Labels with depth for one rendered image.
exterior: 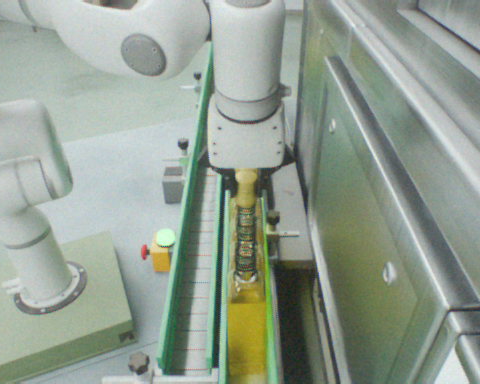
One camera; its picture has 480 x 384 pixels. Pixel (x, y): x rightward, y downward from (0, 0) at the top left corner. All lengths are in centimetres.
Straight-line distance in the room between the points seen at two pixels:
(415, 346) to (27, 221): 72
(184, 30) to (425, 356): 34
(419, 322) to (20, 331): 80
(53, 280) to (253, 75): 66
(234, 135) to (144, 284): 62
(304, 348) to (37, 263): 57
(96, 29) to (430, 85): 30
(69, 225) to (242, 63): 94
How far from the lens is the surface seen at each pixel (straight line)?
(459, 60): 35
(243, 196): 62
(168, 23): 42
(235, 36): 43
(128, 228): 122
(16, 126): 77
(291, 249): 94
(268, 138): 53
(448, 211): 30
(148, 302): 103
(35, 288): 98
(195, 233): 98
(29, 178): 83
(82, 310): 95
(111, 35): 43
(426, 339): 33
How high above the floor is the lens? 153
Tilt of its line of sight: 37 degrees down
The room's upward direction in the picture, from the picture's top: straight up
